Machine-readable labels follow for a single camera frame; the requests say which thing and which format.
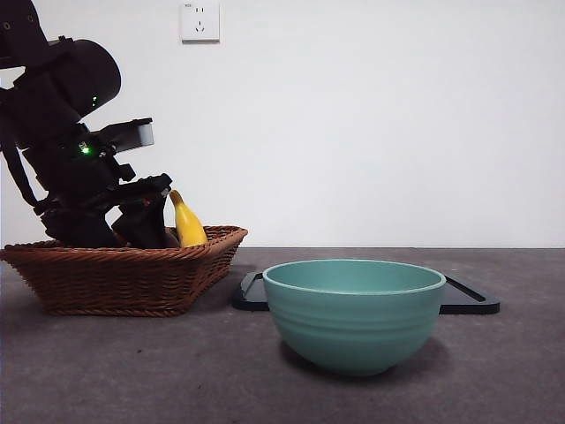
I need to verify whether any white wall socket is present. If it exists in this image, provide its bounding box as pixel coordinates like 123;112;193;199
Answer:
181;1;221;44

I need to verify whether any black rectangular tray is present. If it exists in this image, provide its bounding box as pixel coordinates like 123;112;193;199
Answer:
232;271;501;316

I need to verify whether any brown wicker basket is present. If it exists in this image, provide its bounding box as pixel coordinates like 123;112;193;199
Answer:
0;225;249;318

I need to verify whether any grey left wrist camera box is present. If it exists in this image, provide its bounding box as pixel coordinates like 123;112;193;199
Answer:
94;117;154;155

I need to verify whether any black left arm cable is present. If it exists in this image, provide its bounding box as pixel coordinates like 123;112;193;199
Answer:
3;141;40;211

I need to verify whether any teal ribbed bowl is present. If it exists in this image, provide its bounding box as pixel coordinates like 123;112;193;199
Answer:
262;260;447;377

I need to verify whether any yellow banana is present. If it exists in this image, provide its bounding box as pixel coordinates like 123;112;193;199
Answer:
169;189;209;248

